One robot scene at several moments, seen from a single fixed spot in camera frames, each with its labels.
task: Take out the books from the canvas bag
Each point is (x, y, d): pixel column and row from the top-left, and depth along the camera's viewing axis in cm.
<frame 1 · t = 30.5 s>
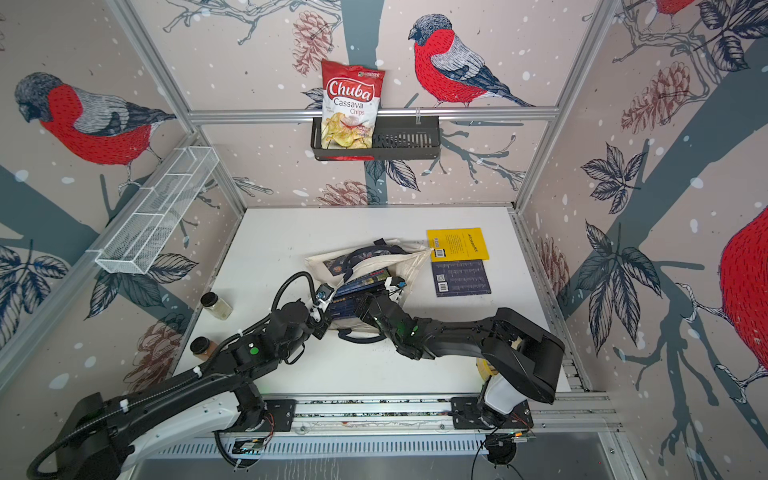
left hand: (333, 294, 79), fingers closed
right hand: (359, 303, 84), fingers open
cream canvas tote bag: (340, 267, 86), point 17 cm above the table
yellow paperback book: (461, 244, 109), point 2 cm above the table
dark navy grid-cover book: (456, 278, 100), on the table
clear spice jar black lid: (216, 306, 87), point 8 cm above the table

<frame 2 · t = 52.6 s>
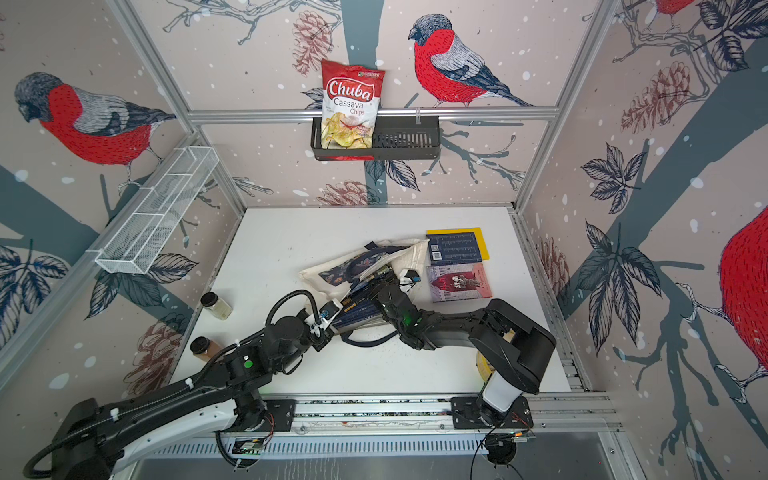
left hand: (338, 304, 77), fingers closed
right hand: (366, 285, 87), fingers open
cream canvas tote bag: (330, 281, 87), point 13 cm above the table
dark navy grid-cover book: (449, 248, 109), point 2 cm above the table
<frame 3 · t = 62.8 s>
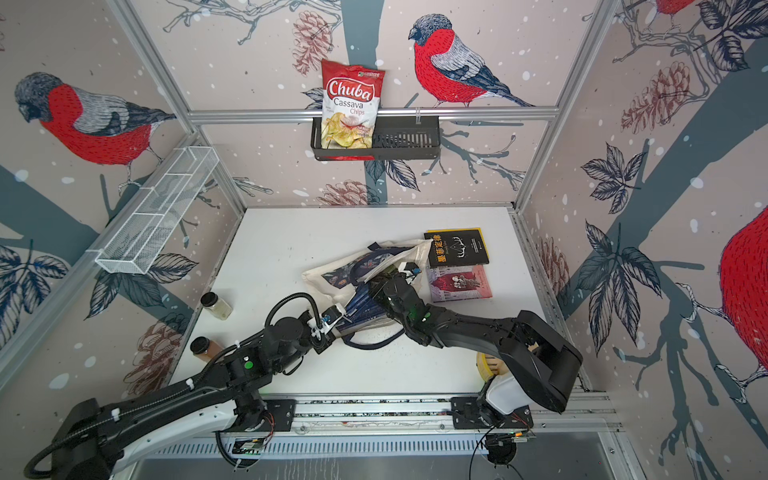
left hand: (341, 307, 76), fingers closed
right hand: (367, 283, 83), fingers open
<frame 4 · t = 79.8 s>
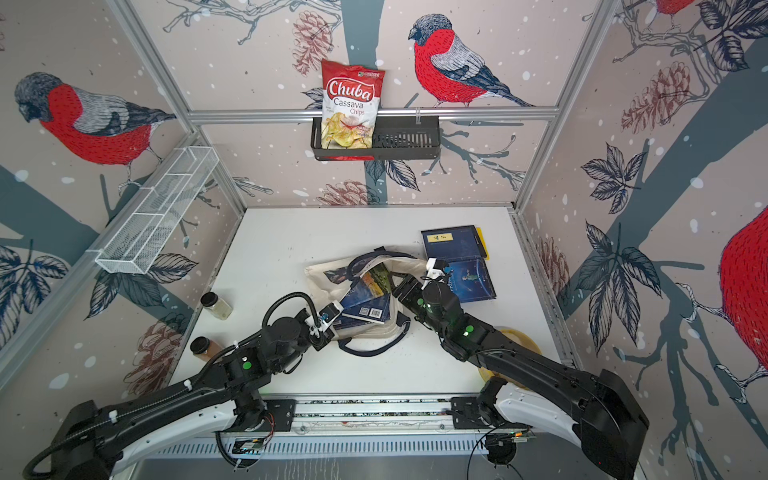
left hand: (338, 303, 76), fingers closed
right hand: (390, 278, 75), fingers open
navy far-left book: (455, 242, 106), point 5 cm above the table
blue Little Prince book: (470, 279, 97), point 4 cm above the table
navy Chinese classics book: (376, 310, 88), point 7 cm above the table
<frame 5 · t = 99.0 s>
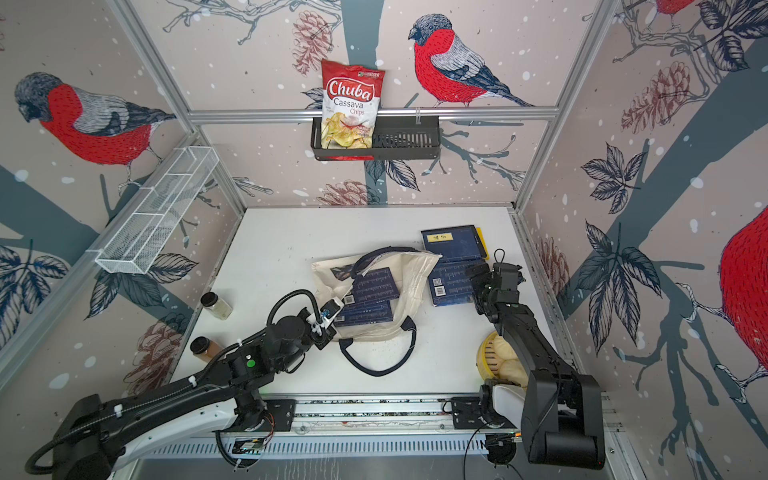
left hand: (339, 302, 77), fingers closed
right hand: (467, 273, 89), fingers open
navy Chinese classics book: (372, 286, 97), point 3 cm above the table
navy thin Chinese book: (449, 281, 95), point 6 cm above the table
navy Chinese poetry book: (364, 312, 89), point 4 cm above the table
